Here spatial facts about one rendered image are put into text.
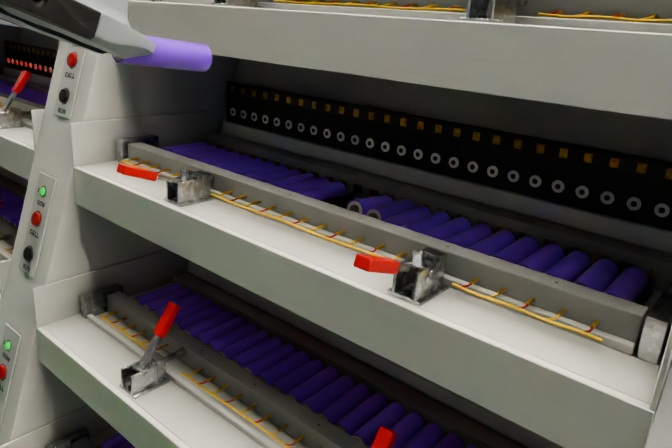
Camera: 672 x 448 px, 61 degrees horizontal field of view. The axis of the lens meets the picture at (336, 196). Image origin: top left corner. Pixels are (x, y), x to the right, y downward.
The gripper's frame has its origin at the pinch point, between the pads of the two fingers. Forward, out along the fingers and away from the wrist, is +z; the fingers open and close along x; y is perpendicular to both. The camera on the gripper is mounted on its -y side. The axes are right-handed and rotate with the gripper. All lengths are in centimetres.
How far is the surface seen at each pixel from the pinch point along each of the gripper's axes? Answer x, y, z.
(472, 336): -20.1, -10.2, 15.8
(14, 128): 54, -10, 20
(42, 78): 79, -1, 34
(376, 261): -14.9, -7.5, 10.7
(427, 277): -15.4, -8.0, 17.2
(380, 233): -8.9, -6.5, 20.4
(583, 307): -24.8, -6.5, 20.3
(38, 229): 34.1, -19.5, 16.8
